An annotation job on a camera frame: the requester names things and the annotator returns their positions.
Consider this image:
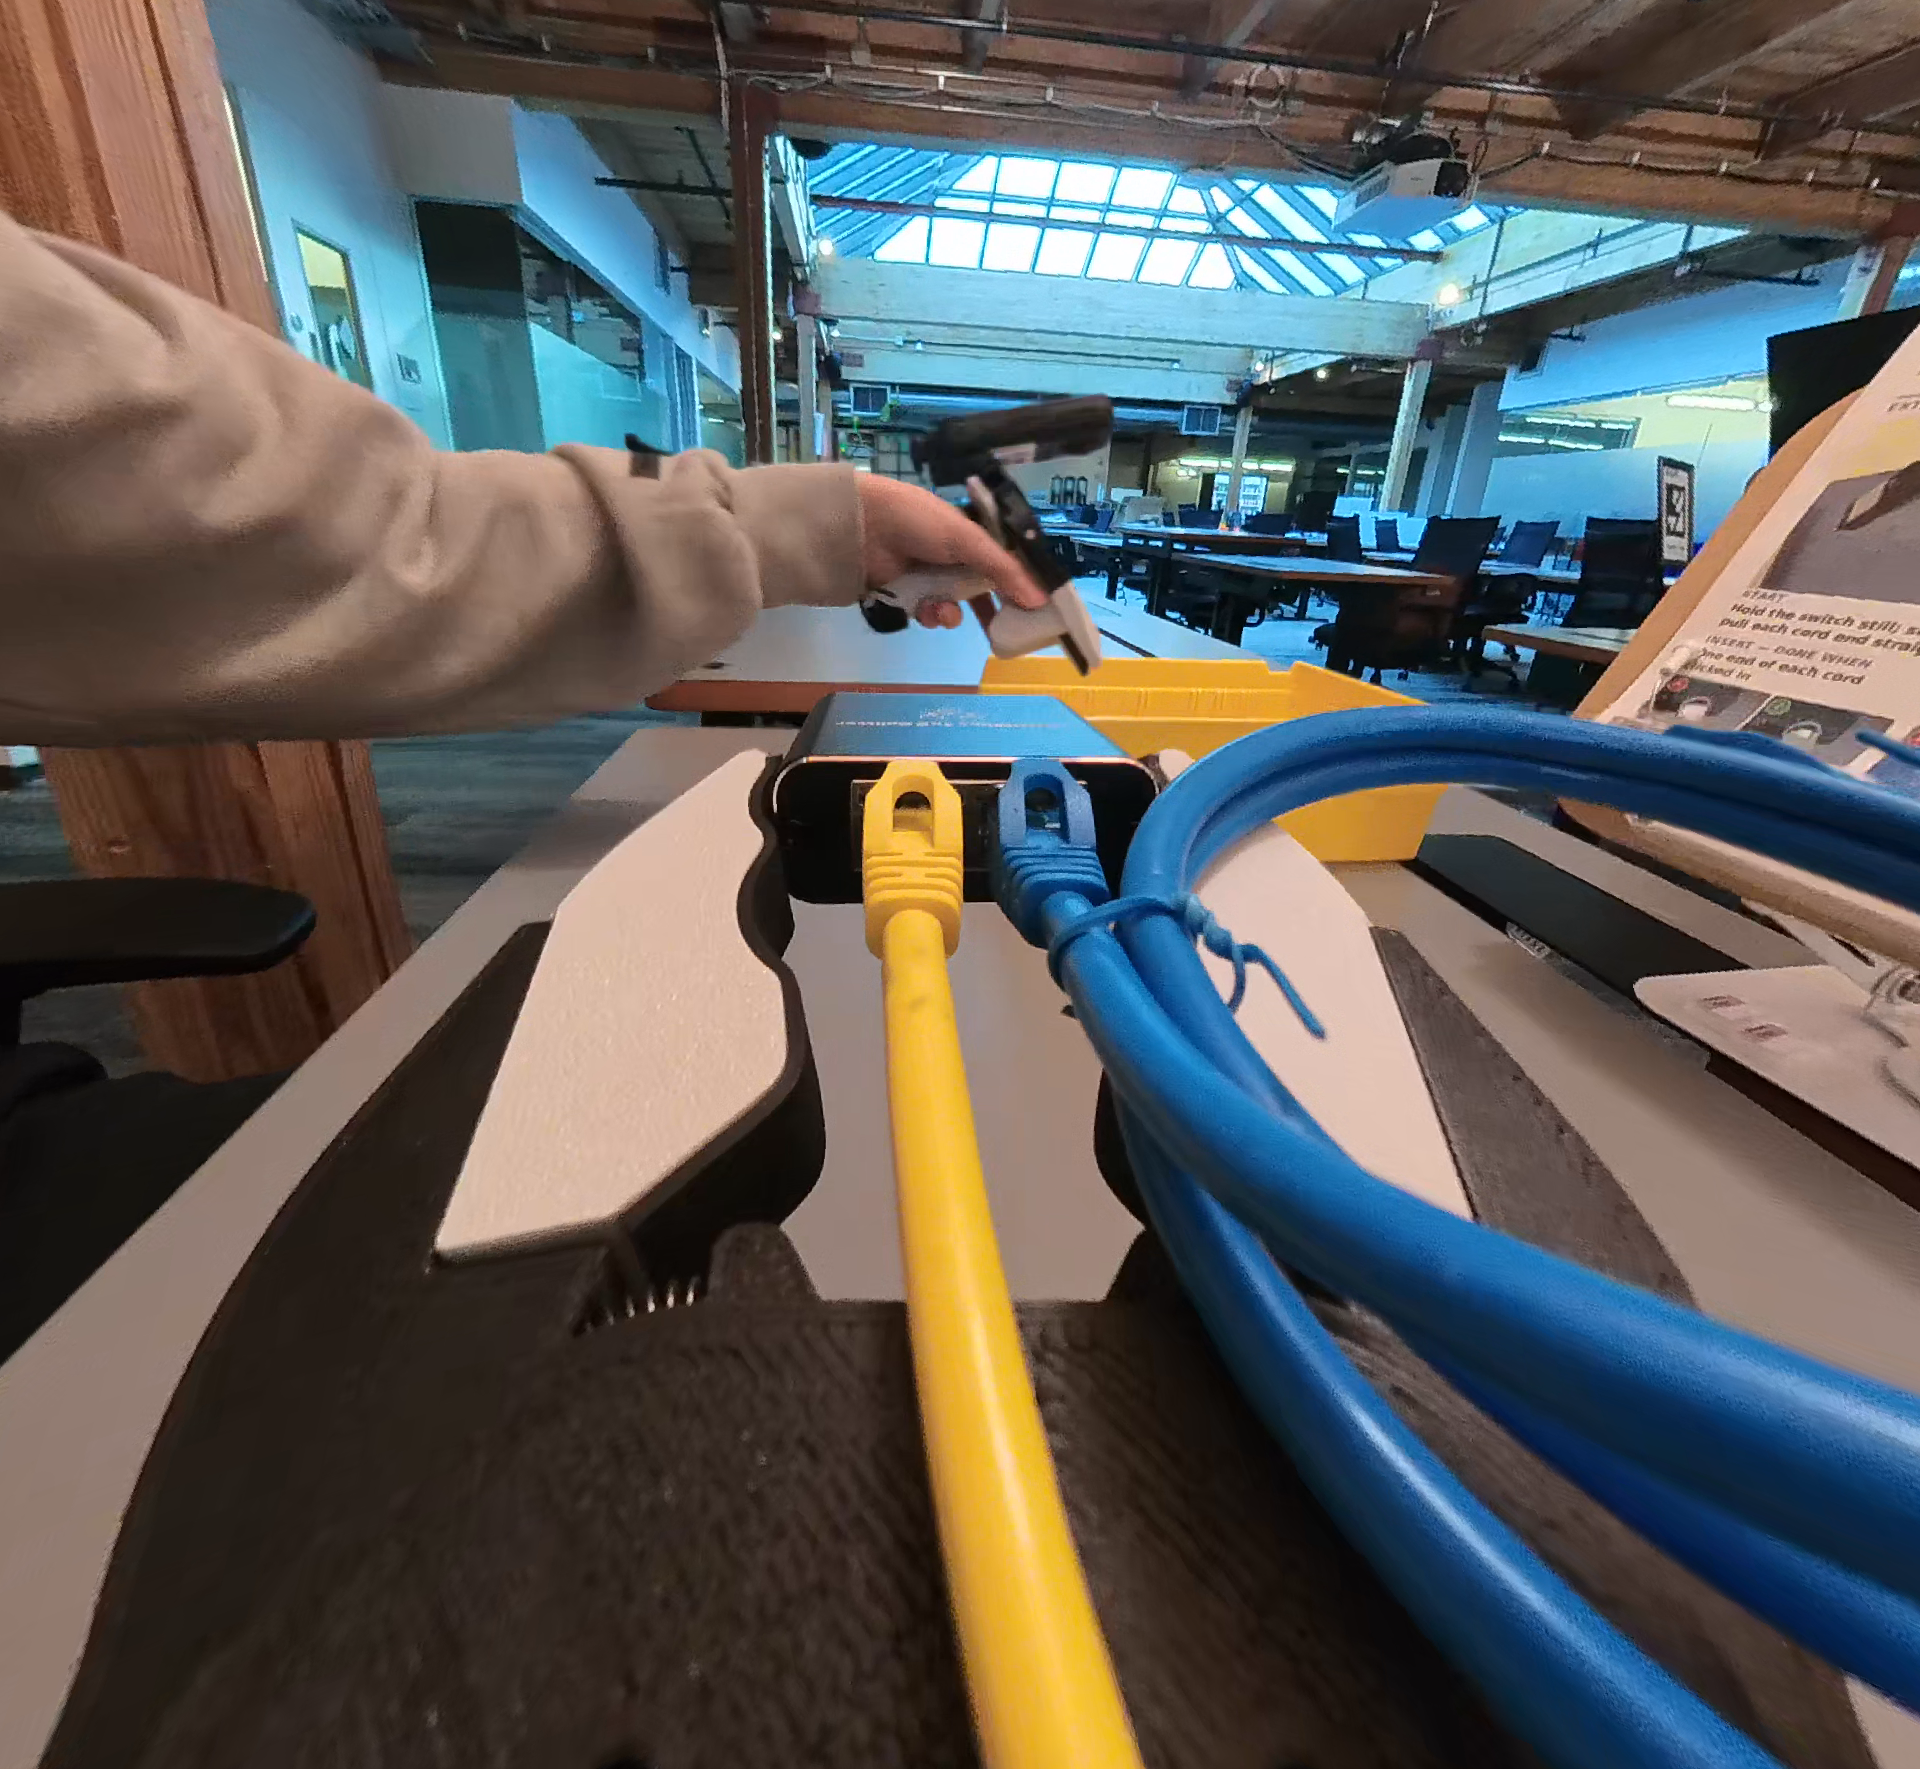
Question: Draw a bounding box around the group of wooden office desks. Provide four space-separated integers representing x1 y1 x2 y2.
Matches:
1049 516 1636 685

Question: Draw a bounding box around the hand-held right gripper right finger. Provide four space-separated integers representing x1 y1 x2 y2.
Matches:
1184 822 1475 1225

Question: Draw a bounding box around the instruction sheet on stand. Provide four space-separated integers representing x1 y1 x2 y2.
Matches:
1560 380 1920 967

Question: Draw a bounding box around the black display screen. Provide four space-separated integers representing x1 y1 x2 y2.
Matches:
1765 307 1920 459

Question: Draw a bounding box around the group of black office chairs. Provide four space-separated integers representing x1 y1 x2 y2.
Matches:
1168 496 1665 685

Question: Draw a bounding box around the black ethernet splitter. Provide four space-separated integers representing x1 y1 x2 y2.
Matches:
769 690 1161 909

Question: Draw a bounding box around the person's left hand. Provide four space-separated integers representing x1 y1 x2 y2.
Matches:
856 471 1054 635

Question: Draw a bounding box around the blue ethernet cable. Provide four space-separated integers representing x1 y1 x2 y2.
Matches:
982 705 1920 1769

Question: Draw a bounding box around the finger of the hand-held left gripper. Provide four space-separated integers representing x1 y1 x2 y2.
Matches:
979 583 1107 674

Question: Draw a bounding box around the person's left forearm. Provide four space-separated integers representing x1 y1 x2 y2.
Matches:
0 208 872 750

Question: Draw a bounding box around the yellow ethernet cable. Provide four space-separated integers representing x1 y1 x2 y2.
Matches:
857 757 1149 1769

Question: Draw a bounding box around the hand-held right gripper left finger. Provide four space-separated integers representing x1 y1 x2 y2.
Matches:
434 750 827 1268

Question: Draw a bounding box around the white stand base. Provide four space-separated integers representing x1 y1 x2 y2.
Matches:
1633 957 1920 1173

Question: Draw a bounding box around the yellow plastic bin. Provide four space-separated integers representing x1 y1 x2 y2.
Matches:
978 656 1450 863

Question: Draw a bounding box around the black desk chair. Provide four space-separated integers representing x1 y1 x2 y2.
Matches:
0 877 321 1367

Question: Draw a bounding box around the white table with wood edge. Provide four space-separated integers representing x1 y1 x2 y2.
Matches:
643 584 1269 719

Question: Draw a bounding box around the ceiling projector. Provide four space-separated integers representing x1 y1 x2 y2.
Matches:
1333 126 1480 245

